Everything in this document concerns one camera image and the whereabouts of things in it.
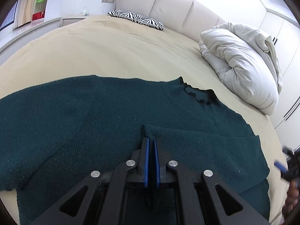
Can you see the white folded duvet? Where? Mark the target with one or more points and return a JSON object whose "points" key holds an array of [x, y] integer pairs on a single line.
{"points": [[246, 62]]}

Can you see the white nightstand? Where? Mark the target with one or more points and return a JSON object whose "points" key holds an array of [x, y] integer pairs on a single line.
{"points": [[65, 21]]}

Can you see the beige bed with sheet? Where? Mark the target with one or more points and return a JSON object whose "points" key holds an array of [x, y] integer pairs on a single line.
{"points": [[114, 47]]}

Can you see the beige curtain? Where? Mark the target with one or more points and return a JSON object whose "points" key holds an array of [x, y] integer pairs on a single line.
{"points": [[23, 13]]}

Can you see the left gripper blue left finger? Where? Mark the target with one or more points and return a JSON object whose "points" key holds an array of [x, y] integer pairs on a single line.
{"points": [[143, 165]]}

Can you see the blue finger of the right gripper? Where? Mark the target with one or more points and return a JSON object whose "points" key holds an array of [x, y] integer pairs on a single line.
{"points": [[288, 151], [280, 166]]}

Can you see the white wardrobe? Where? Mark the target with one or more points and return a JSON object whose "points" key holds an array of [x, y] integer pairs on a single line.
{"points": [[285, 36]]}

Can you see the zebra print pillow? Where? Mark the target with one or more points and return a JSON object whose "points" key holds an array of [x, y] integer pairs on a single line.
{"points": [[137, 18]]}

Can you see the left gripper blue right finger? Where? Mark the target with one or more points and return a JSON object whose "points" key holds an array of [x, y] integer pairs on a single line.
{"points": [[160, 164]]}

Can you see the person right hand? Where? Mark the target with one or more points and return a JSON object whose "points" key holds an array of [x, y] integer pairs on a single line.
{"points": [[291, 200]]}

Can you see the wall switch panel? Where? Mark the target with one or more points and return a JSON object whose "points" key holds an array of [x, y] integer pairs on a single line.
{"points": [[107, 1]]}

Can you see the cream padded headboard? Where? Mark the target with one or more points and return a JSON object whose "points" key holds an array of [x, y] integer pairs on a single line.
{"points": [[187, 17]]}

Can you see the red storage box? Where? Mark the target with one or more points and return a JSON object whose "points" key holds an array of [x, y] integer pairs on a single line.
{"points": [[38, 15]]}

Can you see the black framed window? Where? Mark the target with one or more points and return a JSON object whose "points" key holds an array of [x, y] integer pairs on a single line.
{"points": [[10, 17]]}

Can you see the dark green knit sweater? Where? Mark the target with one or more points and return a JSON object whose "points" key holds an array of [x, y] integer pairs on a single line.
{"points": [[54, 134]]}

